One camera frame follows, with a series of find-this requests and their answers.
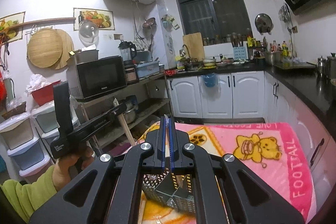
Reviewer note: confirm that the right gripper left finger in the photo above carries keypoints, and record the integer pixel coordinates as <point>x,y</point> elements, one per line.
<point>157,139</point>

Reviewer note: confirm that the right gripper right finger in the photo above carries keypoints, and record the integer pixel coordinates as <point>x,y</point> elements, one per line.
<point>177,140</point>

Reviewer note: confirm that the dark green utensil basket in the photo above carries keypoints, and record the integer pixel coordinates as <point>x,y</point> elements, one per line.
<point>170,190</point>

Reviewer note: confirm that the wooden chopsticks pair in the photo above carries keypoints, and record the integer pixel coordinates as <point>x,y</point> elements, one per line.
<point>126,129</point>

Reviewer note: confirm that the dark kitchen window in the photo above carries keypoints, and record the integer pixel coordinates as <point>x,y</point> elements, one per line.
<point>214,18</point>

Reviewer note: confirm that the person's left hand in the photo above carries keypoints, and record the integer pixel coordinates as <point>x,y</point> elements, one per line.
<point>61,175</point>

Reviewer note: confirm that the white plastic drawer unit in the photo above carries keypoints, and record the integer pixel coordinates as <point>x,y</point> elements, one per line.
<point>28,137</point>

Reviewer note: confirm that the red plastic basin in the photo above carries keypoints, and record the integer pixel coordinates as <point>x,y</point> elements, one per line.
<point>45,94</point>

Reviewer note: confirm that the stainless steel pot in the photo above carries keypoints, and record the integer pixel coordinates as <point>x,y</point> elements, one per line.
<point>130,113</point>

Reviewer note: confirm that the blue plastic bag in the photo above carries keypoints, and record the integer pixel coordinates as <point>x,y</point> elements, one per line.
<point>210,80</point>

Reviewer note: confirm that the black microwave oven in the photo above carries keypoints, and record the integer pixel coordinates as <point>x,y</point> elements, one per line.
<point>93,78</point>

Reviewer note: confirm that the blue storage box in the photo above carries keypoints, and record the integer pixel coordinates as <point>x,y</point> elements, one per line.
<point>145,70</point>

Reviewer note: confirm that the white base cabinets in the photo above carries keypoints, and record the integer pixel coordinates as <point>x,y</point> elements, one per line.
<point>305,102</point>

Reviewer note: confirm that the pink cartoon blanket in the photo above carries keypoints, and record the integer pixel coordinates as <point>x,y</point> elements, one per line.
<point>240,174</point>

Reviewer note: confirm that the round bamboo board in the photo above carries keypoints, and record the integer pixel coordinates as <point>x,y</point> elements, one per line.
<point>49,48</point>

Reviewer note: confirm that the wooden cutting board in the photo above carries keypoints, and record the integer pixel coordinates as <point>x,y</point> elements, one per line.
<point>194,45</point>

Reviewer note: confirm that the black blender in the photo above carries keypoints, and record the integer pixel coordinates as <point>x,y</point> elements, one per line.
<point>128,52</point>

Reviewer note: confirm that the glass pot lid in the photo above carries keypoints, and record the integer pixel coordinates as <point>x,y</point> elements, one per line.
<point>88,32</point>

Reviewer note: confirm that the fruit picture poster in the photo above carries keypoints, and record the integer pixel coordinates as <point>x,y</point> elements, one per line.
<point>104,19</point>

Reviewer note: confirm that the hanging metal pot lid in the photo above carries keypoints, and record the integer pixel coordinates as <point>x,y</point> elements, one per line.
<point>263,23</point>

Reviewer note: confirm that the metal kettle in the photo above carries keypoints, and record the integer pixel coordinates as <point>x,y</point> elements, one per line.
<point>326,67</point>

